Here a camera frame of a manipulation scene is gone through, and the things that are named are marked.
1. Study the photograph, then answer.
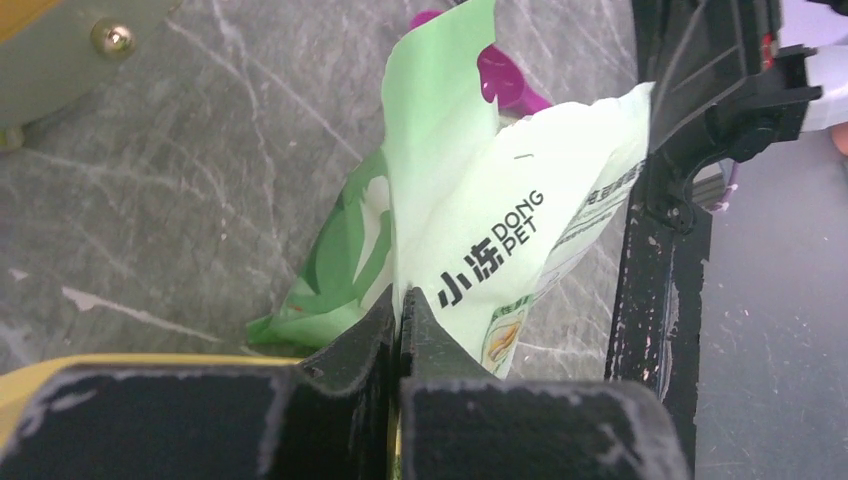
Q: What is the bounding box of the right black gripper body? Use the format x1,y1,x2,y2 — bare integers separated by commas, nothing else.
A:
655,0,826,220

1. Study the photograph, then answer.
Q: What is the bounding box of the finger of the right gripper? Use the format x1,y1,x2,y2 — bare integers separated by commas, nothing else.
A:
631,0,782,154

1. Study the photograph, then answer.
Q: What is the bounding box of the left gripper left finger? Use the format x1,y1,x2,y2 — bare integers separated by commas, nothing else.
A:
1,291,396,479

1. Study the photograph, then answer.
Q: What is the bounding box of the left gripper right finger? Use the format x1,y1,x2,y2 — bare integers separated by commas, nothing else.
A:
400,288,689,479

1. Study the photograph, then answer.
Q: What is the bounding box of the magenta plastic scoop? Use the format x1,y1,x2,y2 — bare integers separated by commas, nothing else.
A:
383,1,551,121

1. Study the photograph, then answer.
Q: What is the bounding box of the green cat litter bag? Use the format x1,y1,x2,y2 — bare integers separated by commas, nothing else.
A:
247,1,653,378

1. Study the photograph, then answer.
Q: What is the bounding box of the yellow litter box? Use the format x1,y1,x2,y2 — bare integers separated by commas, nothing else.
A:
1,353,301,451

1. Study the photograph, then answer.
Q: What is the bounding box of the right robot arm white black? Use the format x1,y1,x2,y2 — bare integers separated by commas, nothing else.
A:
632,0,847,232

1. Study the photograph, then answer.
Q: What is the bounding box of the round cream drawer cabinet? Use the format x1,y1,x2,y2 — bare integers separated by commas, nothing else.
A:
1,0,180,152

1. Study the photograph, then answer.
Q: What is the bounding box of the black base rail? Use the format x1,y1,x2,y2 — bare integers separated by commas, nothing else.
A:
604,173,712,470

